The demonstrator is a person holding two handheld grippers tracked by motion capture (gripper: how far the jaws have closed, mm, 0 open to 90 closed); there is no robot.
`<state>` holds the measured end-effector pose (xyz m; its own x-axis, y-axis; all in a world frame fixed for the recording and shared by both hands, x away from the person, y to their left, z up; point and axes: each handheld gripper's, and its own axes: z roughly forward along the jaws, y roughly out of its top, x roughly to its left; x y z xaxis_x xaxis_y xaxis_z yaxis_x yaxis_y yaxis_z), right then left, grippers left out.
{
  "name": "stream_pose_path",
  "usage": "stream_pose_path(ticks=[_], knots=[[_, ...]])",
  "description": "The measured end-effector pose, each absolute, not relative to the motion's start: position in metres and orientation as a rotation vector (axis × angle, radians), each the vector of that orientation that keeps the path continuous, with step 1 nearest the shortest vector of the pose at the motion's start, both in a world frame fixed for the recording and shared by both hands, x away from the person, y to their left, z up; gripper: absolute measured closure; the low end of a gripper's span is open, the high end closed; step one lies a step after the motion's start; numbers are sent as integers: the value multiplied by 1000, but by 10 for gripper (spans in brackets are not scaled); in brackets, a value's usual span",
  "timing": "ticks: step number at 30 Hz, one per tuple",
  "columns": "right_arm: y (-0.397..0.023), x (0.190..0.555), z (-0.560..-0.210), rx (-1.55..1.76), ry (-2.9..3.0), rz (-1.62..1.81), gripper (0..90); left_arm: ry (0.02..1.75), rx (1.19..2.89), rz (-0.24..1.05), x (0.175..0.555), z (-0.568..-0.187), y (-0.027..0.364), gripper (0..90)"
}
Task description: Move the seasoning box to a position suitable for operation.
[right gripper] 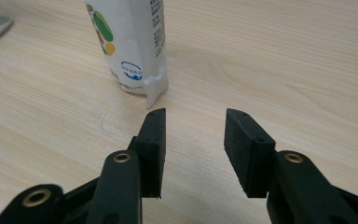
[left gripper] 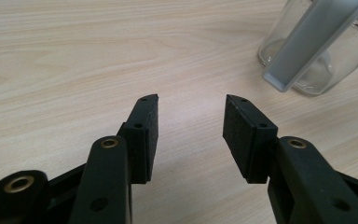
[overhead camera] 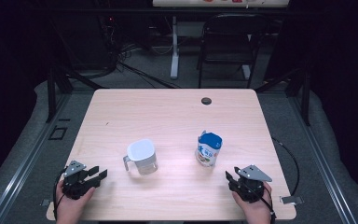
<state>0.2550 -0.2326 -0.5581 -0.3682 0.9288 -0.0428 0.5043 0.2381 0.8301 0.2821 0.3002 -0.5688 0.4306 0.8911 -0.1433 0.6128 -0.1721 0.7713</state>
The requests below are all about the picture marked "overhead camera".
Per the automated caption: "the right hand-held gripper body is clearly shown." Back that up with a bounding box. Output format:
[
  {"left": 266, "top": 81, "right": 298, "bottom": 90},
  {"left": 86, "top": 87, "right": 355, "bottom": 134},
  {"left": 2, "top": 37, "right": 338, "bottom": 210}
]
[{"left": 227, "top": 164, "right": 273, "bottom": 204}]

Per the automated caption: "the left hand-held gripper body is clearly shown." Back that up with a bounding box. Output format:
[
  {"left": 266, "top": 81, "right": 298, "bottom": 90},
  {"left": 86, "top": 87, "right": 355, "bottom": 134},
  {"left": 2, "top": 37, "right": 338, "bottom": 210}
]
[{"left": 62, "top": 160, "right": 102, "bottom": 200}]

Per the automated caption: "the person's right hand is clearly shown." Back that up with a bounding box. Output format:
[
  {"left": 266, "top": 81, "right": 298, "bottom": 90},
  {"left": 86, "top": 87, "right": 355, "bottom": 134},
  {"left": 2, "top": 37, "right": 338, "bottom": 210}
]
[{"left": 231, "top": 182, "right": 273, "bottom": 224}]

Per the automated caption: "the person's left hand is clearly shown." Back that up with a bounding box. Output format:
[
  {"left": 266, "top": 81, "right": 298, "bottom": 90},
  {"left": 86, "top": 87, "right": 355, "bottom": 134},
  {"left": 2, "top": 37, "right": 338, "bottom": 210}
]
[{"left": 55, "top": 180, "right": 97, "bottom": 224}]

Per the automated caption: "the black metal stand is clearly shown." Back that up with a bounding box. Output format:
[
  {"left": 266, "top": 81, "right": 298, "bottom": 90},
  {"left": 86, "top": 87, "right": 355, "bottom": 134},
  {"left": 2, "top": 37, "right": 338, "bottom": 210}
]
[
  {"left": 255, "top": 66, "right": 311, "bottom": 127},
  {"left": 46, "top": 66, "right": 110, "bottom": 123}
]

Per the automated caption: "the white desk leg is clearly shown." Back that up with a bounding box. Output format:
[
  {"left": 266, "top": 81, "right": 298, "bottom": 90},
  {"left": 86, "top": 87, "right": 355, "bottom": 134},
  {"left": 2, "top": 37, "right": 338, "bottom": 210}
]
[
  {"left": 241, "top": 63, "right": 252, "bottom": 80},
  {"left": 170, "top": 15, "right": 180, "bottom": 80}
]

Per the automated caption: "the black folding chair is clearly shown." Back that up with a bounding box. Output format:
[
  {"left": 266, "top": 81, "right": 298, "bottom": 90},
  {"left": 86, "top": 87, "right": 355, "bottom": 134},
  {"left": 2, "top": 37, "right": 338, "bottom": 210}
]
[{"left": 196, "top": 12, "right": 269, "bottom": 89}]

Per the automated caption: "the dark equipment cabinet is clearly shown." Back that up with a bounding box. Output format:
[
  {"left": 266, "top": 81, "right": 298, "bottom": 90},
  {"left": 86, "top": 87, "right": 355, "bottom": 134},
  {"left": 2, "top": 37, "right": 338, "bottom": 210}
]
[{"left": 52, "top": 12, "right": 119, "bottom": 71}]

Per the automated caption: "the left hand-held gripper cable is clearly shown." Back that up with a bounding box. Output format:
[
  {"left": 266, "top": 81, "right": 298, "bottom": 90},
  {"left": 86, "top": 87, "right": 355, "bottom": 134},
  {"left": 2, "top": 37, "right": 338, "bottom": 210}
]
[{"left": 52, "top": 167, "right": 68, "bottom": 220}]

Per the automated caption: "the hand-held gripper cable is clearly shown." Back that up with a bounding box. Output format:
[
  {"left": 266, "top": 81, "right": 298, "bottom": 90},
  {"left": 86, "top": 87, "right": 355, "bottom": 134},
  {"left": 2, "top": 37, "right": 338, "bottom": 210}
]
[
  {"left": 52, "top": 167, "right": 68, "bottom": 220},
  {"left": 239, "top": 178, "right": 277, "bottom": 224}
]

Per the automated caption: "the right hand-held gripper cable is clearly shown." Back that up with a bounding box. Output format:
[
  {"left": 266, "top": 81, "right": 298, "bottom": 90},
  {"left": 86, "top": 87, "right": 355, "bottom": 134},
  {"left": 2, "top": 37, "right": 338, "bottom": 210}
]
[{"left": 239, "top": 178, "right": 277, "bottom": 224}]

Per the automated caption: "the thin black cable beside table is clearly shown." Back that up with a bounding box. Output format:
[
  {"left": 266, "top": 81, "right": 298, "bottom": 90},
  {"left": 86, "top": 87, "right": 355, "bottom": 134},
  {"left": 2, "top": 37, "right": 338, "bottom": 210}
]
[{"left": 271, "top": 136, "right": 300, "bottom": 197}]

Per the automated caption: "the aluminium floor rail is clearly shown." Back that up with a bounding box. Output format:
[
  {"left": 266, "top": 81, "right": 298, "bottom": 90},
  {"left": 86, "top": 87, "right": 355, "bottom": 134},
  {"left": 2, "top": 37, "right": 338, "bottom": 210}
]
[
  {"left": 0, "top": 92, "right": 73, "bottom": 224},
  {"left": 287, "top": 92, "right": 358, "bottom": 224}
]

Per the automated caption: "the black floor cable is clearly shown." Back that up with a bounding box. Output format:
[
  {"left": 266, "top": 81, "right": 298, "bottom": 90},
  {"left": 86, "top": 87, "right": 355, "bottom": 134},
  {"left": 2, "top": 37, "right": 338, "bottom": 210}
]
[{"left": 117, "top": 60, "right": 181, "bottom": 90}]

